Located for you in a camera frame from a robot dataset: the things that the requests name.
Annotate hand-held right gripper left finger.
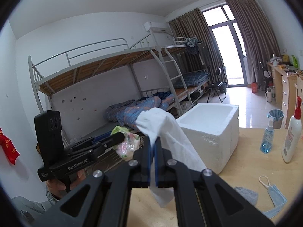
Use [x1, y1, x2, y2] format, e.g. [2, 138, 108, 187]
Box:
[33, 136, 152, 227]

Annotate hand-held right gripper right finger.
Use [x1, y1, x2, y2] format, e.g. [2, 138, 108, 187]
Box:
[153, 142, 276, 227]

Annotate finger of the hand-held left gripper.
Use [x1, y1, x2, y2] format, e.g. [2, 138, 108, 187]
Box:
[63, 134, 113, 150]
[63, 132, 125, 158]

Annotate green pink plastic bag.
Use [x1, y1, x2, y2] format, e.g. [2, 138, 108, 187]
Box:
[111, 126, 141, 159]

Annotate white tissue paper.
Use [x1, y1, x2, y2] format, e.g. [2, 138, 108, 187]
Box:
[136, 107, 207, 208]

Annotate white foam box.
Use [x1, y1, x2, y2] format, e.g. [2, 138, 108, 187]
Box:
[176, 103, 239, 175]

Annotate grey cloth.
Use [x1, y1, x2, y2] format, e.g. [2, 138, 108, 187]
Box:
[234, 186, 259, 206]

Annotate blue face mask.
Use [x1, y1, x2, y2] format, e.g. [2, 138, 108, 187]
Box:
[259, 175, 287, 218]

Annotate person's left forearm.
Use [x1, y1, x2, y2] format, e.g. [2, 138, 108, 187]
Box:
[12, 186, 62, 223]

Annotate person's left hand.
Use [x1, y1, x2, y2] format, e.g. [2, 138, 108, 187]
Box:
[46, 170, 84, 199]

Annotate blue orange quilt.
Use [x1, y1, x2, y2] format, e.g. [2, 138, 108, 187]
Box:
[105, 97, 176, 131]

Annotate dark blue clothes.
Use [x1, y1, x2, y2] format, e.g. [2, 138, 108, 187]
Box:
[153, 91, 174, 100]

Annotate grey metal bunk bed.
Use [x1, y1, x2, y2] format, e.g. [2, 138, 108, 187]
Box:
[163, 37, 211, 104]
[28, 38, 190, 147]

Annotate blue plaid bedding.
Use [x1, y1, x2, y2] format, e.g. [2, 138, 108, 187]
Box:
[173, 71, 210, 88]

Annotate black folding chair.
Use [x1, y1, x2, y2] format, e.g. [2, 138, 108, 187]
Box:
[205, 67, 227, 103]

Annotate blue spray bottle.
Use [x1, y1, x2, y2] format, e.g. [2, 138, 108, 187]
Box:
[260, 118, 275, 154]

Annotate dark hanging clothes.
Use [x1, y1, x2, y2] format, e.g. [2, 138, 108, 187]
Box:
[186, 44, 200, 56]

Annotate white air conditioner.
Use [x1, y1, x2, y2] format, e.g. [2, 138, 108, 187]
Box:
[144, 21, 167, 32]

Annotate brown curtain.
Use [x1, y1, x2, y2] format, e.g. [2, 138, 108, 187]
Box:
[225, 0, 282, 86]
[169, 8, 223, 95]

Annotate trash bin with blue bag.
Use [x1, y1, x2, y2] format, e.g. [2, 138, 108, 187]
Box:
[267, 109, 284, 129]

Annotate white lotion pump bottle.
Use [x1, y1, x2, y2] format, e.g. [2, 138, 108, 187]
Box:
[282, 96, 303, 163]

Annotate glass balcony door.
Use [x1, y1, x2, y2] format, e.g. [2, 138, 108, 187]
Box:
[201, 3, 247, 87]

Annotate wooden desk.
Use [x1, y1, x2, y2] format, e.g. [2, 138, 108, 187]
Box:
[266, 61, 303, 128]

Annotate red wall banner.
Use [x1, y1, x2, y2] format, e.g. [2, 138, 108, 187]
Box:
[0, 126, 19, 165]

